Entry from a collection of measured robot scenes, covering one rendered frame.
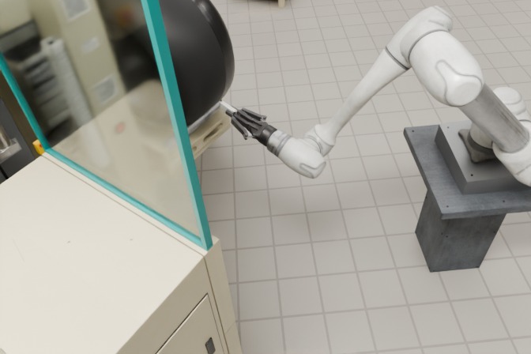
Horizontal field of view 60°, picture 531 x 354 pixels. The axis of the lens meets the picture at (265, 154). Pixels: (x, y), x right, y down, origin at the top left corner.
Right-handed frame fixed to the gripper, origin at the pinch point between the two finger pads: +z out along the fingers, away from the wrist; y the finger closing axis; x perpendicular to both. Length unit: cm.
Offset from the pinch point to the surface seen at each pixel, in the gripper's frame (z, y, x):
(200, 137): 6.0, 7.4, 15.6
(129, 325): -39, 84, -38
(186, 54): 10.7, 12.2, -27.2
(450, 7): -21, -312, 97
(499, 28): -67, -297, 85
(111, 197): -13, 65, -31
